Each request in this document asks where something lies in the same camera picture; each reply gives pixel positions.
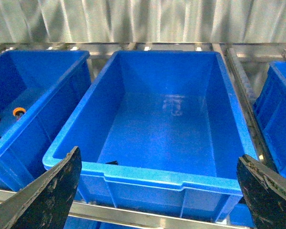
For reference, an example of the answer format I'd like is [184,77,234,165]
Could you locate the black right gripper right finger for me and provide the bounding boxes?
[236,154,286,229]

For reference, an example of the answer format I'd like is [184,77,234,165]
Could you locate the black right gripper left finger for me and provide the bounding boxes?
[0,146,82,229]

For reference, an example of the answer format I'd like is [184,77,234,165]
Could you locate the small black clip in bin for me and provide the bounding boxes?
[106,160,119,165]

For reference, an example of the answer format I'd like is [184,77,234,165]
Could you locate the blue right upper bin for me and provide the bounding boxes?
[254,61,286,178]

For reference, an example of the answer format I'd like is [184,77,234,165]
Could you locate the blue bin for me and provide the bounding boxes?
[254,61,286,178]
[0,50,92,191]
[42,51,255,222]

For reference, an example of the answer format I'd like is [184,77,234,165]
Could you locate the blue left upper bin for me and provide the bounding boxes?
[0,50,92,191]

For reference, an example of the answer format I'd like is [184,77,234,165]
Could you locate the blue middle upper bin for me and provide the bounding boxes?
[42,51,255,222]

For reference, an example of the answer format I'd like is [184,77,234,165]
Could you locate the orange push button switch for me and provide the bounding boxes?
[13,107,26,120]

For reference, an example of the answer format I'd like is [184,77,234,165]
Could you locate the metal shelf rack frame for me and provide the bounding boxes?
[0,42,276,229]

